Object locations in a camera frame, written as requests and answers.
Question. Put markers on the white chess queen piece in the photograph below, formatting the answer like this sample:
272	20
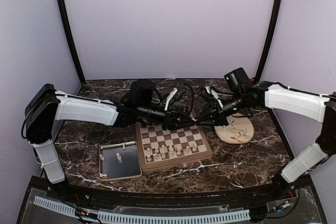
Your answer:
171	151

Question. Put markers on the white chess pieces in tray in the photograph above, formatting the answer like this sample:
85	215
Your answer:
111	163

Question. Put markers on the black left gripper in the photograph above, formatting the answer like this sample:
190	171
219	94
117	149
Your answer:
171	120

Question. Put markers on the black right frame post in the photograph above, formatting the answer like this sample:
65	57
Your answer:
268	40

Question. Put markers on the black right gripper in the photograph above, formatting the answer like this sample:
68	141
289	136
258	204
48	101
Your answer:
212	114

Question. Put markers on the metal tray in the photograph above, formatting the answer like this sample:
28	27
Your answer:
130	156

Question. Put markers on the white chess king piece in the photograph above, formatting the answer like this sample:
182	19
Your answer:
179	150

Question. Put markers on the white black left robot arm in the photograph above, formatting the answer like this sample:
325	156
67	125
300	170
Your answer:
50	105

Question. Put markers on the black front rail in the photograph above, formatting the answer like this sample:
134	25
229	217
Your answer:
178	192

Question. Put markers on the white perforated cable duct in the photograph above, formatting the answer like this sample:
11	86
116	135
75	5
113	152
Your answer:
123	214

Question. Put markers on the wooden chess board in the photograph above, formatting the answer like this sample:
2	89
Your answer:
154	137

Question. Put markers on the round bird pattern plate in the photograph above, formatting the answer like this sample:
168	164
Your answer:
239	130

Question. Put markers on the white chess knight piece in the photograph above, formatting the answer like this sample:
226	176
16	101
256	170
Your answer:
156	154

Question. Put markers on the black left frame post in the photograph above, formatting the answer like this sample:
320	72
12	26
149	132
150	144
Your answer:
70	41

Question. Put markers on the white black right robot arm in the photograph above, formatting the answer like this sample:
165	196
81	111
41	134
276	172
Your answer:
248	93

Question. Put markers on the white chess pawn piece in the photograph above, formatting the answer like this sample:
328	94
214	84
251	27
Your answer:
163	152

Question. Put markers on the black frame post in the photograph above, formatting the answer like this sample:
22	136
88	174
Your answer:
268	40
70	41

